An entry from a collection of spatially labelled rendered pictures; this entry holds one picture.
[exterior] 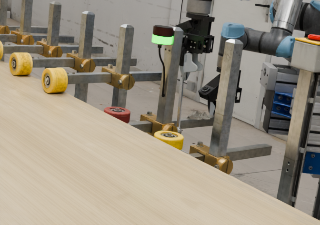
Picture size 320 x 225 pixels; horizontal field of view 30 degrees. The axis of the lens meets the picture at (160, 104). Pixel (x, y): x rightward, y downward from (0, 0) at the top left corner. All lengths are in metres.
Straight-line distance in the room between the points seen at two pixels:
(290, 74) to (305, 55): 1.02
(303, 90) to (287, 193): 0.26
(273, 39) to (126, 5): 5.34
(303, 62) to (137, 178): 0.47
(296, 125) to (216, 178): 0.25
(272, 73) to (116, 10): 5.22
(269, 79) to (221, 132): 0.81
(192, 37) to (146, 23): 5.06
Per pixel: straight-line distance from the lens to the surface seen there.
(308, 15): 2.47
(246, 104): 5.49
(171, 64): 1.80
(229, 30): 2.00
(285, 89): 2.45
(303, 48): 1.43
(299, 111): 1.46
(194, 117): 1.99
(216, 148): 1.67
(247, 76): 5.48
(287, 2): 2.09
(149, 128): 1.87
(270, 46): 2.05
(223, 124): 1.65
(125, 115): 1.76
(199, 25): 1.85
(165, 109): 1.83
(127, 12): 7.26
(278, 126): 2.48
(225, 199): 1.25
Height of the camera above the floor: 1.36
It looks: 14 degrees down
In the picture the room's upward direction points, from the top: 7 degrees clockwise
